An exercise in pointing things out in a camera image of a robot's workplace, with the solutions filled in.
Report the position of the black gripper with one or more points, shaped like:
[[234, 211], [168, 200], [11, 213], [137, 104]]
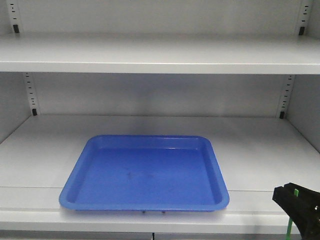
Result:
[[302, 205]]

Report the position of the green plastic spoon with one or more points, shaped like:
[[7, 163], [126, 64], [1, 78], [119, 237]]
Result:
[[290, 221]]

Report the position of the upper grey cabinet shelf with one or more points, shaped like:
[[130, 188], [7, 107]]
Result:
[[159, 54]]

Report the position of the blue plastic tray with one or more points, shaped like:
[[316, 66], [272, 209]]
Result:
[[165, 173]]

